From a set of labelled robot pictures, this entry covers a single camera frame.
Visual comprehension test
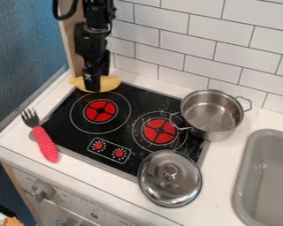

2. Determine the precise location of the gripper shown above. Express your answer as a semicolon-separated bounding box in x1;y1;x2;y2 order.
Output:
73;22;112;92

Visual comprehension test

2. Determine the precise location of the yellow toy banana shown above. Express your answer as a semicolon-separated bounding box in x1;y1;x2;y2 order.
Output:
69;74;123;94

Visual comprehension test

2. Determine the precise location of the toy stove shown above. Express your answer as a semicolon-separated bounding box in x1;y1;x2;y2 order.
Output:
27;81;213;184

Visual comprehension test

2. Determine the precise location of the silver pot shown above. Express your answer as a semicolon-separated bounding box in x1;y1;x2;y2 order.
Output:
168;88;254;142

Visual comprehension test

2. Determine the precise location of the silver pot lid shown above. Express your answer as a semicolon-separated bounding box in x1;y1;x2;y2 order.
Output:
136;148;203;208

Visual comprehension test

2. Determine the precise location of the toy sink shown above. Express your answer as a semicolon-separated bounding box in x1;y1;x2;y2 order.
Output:
231;128;283;226

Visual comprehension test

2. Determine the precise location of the red-handled toy fork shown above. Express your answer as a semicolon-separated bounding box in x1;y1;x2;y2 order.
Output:
19;108;62;164

